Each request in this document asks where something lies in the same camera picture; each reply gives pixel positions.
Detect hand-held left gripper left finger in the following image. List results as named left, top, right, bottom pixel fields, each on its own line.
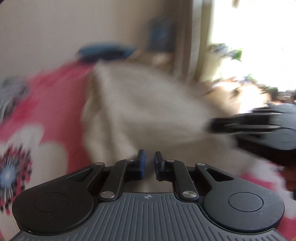
left=66, top=149, right=146, bottom=202

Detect grey curtain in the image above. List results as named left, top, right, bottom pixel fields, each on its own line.
left=171, top=0, right=213, bottom=81

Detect pink floral blanket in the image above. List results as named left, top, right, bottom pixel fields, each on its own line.
left=0, top=62, right=296, bottom=239

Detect grey striped garment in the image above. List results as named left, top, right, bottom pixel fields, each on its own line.
left=0, top=77, right=29, bottom=118

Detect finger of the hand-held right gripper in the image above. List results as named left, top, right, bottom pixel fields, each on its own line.
left=209, top=113, right=275, bottom=135

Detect folded blue clothes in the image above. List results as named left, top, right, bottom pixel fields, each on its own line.
left=77, top=42, right=137, bottom=63

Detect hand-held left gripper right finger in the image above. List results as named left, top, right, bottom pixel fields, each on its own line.
left=154, top=151, right=234, bottom=202

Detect beige pants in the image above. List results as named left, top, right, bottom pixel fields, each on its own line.
left=81, top=61, right=285, bottom=193

